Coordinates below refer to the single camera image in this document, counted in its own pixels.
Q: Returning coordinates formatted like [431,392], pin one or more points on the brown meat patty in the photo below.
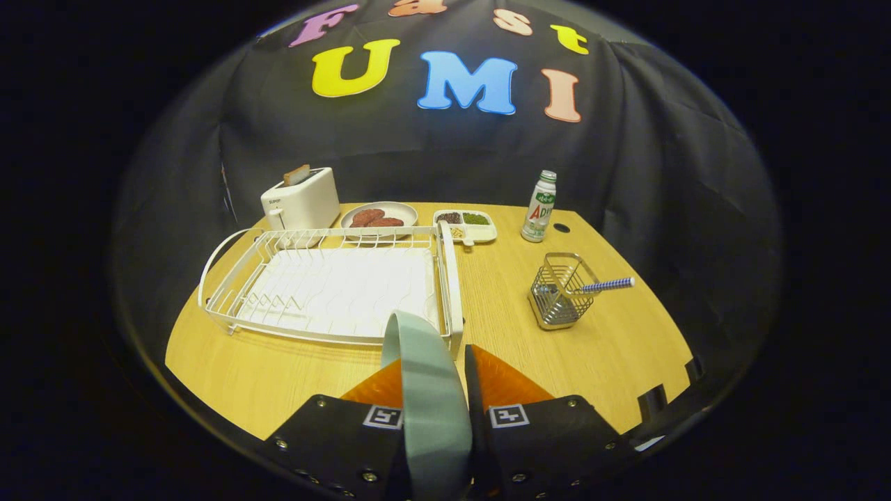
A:
[390,223]
[365,216]

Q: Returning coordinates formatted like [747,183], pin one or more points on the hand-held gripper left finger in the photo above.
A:
[334,445]

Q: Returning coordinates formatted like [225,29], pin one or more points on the white divided dish with beans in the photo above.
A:
[482,234]

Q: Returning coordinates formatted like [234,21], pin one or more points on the white toaster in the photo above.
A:
[306,202]

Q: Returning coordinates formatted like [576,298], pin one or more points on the toast slice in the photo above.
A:
[297,175]

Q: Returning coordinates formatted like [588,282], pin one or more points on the white drink bottle green label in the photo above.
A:
[539,209]

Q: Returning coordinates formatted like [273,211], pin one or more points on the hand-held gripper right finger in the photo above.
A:
[475,396]

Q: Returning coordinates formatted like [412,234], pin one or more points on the pale green plate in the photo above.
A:
[431,403]

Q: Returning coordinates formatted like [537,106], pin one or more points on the white plate with meat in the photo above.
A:
[402,209]

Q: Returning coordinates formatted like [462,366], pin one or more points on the black table edge clamp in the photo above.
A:
[653,401]
[695,369]

